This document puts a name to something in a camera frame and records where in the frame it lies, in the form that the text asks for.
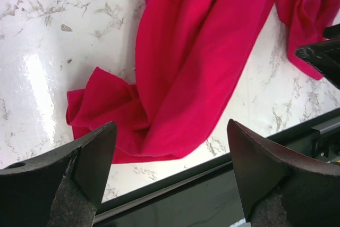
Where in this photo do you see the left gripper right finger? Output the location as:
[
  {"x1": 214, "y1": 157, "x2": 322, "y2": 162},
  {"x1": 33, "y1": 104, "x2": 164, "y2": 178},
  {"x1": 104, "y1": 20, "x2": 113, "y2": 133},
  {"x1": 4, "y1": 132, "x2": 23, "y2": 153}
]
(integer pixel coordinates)
[{"x1": 227, "y1": 120, "x2": 339, "y2": 226}]

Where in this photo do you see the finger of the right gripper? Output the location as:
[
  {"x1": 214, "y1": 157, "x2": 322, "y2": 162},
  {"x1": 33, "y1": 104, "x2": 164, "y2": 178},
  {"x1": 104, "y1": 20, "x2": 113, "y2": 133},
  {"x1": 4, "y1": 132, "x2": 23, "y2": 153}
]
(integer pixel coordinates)
[
  {"x1": 295, "y1": 38, "x2": 339, "y2": 88},
  {"x1": 322, "y1": 24, "x2": 340, "y2": 39}
]

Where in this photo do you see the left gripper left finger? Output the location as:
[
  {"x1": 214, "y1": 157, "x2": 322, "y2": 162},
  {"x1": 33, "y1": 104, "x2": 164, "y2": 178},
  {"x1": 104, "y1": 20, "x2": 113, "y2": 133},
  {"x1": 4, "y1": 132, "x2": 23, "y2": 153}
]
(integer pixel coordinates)
[{"x1": 1, "y1": 122, "x2": 117, "y2": 226}]

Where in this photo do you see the magenta t shirt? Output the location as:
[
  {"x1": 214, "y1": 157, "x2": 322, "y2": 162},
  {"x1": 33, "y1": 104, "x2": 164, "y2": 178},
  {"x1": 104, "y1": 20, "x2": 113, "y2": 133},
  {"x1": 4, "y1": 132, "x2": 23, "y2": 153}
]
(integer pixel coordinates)
[{"x1": 66, "y1": 0, "x2": 339, "y2": 164}]

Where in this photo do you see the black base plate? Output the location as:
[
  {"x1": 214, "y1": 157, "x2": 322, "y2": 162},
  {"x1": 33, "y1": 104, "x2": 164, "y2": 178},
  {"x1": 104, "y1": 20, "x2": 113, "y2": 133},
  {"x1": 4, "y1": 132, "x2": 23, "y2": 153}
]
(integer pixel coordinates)
[{"x1": 95, "y1": 110, "x2": 339, "y2": 226}]

